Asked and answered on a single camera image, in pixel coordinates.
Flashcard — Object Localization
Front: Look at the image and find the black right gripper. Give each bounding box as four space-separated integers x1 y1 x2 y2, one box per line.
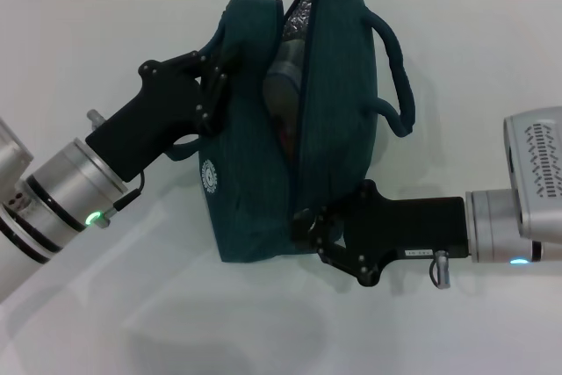
292 179 473 287

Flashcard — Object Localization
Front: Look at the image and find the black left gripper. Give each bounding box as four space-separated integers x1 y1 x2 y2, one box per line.
85 50 236 183

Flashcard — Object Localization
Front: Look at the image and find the clear blue-rimmed lunch box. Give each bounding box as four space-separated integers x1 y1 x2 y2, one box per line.
263 39 309 95

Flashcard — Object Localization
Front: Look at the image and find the dark teal insulated lunch bag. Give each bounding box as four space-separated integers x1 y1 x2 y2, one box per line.
165 0 416 264

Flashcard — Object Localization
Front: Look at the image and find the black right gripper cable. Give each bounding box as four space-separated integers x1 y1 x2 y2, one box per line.
428 249 451 291

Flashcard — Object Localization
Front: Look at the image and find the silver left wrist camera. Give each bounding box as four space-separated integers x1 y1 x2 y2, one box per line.
0 116 35 174

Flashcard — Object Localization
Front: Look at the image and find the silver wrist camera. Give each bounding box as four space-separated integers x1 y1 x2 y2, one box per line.
0 116 35 174
502 105 562 240

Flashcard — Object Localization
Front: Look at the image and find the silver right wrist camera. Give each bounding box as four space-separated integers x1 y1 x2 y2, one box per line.
502 105 562 240

